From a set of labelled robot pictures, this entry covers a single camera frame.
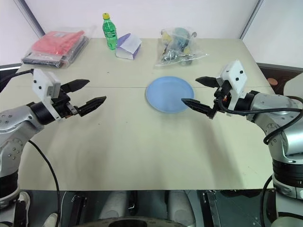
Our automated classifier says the dark side cabinet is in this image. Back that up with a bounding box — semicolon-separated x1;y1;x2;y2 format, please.
256;62;303;96

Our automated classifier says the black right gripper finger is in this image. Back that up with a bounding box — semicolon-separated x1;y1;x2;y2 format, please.
195;76;223;89
180;97;218;120

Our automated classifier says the grey partition frame post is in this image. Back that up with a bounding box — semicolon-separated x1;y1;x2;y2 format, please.
239;0;265;40
13;0;46;38

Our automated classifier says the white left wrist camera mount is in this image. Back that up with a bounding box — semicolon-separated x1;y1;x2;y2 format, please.
32;68;62;120

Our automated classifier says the white sneaker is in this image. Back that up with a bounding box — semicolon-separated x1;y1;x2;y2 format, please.
43;212;60;227

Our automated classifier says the bagged dark cloth pack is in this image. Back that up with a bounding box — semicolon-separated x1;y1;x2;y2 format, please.
21;35;90;70

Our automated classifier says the clear bag of mixed items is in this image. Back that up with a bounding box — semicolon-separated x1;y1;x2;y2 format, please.
154;26;210;70

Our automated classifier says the silver rounded robot leg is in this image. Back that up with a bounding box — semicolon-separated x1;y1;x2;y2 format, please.
98;190;130;221
166;190;196;226

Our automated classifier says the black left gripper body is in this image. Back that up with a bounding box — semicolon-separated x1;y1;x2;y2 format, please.
52;87;79;119

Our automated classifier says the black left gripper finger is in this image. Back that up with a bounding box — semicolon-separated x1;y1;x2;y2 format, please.
77;96;107;117
61;79;90;95

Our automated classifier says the purple and white carton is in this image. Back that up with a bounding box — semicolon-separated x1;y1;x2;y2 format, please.
115;33;143;61

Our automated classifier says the green plastic bottle yellow cap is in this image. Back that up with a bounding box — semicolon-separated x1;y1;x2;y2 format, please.
102;13;118;51

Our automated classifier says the black slanted strut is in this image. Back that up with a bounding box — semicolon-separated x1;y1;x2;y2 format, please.
200;191;219;227
68;192;88;227

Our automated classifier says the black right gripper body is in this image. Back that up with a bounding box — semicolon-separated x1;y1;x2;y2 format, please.
212;79;232;114

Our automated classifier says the bagged red cloth pack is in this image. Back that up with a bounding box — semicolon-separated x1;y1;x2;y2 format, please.
30;25;97;57

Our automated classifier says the light blue round plate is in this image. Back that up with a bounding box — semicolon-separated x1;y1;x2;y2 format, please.
145;75;196;114

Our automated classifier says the dark rounded base shape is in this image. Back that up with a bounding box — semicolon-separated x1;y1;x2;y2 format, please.
81;216;183;227

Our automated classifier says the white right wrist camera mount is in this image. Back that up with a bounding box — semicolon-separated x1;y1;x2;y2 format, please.
216;60;249;118

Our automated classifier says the black furniture with grey edge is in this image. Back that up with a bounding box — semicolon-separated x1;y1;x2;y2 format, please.
0;62;22;94

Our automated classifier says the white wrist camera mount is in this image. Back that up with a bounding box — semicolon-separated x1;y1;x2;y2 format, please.
32;68;62;120
216;60;249;118

